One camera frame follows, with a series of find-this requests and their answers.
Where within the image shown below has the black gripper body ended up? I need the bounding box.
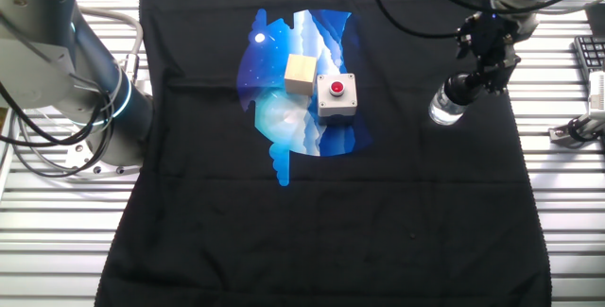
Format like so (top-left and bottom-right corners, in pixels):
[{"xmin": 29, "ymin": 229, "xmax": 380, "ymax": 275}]
[{"xmin": 470, "ymin": 12, "xmax": 524, "ymax": 70}]

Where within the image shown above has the grey box with red button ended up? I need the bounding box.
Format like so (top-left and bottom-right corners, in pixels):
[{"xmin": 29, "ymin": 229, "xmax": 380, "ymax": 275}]
[{"xmin": 315, "ymin": 73, "xmax": 359, "ymax": 118}]

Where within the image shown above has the clear glass jar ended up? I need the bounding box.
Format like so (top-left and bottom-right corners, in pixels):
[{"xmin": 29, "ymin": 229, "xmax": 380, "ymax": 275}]
[{"xmin": 427, "ymin": 83, "xmax": 468, "ymax": 127}]

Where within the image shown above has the black keyboard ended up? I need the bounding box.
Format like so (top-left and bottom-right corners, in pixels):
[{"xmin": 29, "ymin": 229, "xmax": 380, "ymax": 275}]
[{"xmin": 573, "ymin": 35, "xmax": 605, "ymax": 82}]

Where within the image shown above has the wooden cube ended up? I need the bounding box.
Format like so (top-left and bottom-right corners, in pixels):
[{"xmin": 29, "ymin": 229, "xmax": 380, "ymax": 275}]
[{"xmin": 283, "ymin": 54, "xmax": 319, "ymax": 96}]

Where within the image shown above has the black looped camera cable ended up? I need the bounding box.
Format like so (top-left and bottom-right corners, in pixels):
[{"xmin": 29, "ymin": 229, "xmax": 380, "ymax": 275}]
[{"xmin": 566, "ymin": 116, "xmax": 593, "ymax": 144}]

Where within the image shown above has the small silver exterior camera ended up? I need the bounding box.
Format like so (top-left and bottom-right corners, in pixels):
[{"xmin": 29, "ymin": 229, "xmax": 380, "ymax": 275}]
[{"xmin": 587, "ymin": 70, "xmax": 605, "ymax": 112}]

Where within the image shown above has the black cloth with blue print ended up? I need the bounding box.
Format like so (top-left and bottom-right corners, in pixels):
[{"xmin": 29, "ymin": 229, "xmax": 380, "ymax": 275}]
[{"xmin": 94, "ymin": 0, "xmax": 554, "ymax": 307}]

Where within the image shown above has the aluminium camera bracket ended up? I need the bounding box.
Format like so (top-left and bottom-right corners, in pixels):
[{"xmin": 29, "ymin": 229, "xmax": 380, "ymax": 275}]
[{"xmin": 547, "ymin": 108, "xmax": 605, "ymax": 146}]

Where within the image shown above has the black base cable bundle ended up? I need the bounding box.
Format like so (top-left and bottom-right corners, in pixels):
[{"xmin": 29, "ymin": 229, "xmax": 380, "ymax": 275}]
[{"xmin": 0, "ymin": 75, "xmax": 114, "ymax": 179}]

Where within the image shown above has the thick grey base cable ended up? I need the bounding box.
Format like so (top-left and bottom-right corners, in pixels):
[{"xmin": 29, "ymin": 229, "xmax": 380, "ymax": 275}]
[{"xmin": 79, "ymin": 7, "xmax": 146, "ymax": 86}]

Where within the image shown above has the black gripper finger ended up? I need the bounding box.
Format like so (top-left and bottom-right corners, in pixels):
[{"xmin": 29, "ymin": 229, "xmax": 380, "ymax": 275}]
[
  {"xmin": 454, "ymin": 13, "xmax": 481, "ymax": 61},
  {"xmin": 475, "ymin": 55, "xmax": 521, "ymax": 96}
]

